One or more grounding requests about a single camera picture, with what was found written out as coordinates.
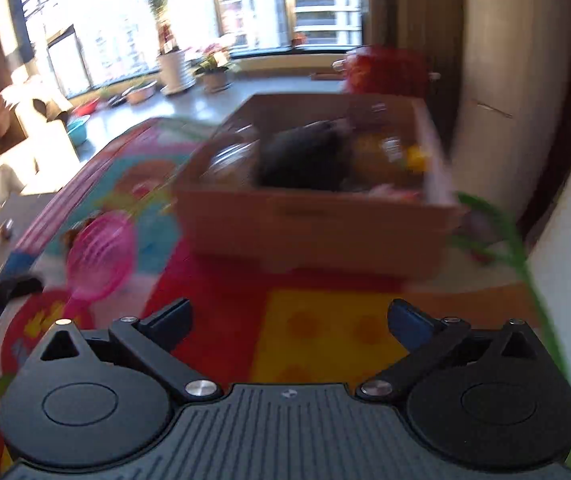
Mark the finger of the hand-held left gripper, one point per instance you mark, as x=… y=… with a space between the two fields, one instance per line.
x=13 y=287

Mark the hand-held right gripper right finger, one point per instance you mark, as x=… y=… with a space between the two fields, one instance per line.
x=415 y=325

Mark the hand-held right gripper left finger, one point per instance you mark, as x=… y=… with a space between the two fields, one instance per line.
x=166 y=324

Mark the beige cardboard box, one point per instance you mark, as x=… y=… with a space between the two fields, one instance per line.
x=315 y=230

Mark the yellow building brick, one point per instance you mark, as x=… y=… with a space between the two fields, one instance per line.
x=416 y=160

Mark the dark plush toy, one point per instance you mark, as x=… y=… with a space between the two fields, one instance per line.
x=300 y=157

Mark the light wooden cabinet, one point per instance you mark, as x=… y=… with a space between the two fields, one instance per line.
x=0 y=235

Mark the colourful play mat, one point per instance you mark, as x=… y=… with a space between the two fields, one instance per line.
x=245 y=320

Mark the sofa with blanket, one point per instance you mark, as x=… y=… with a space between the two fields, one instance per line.
x=10 y=130

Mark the teal bowl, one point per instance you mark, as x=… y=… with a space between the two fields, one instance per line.
x=78 y=130

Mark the clear plastic container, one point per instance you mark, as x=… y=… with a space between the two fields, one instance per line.
x=230 y=160

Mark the small white planter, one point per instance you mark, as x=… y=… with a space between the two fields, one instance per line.
x=141 y=92

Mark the flowering plant in white pot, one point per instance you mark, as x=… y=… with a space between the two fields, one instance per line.
x=214 y=77

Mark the red pot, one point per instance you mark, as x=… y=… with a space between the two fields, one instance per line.
x=388 y=70

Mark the palm plant in white pot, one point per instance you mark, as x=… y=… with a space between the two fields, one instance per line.
x=173 y=67

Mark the white standing air conditioner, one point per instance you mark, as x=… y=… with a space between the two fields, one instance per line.
x=510 y=85

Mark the beige curtain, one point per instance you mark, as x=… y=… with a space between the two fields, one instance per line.
x=410 y=25

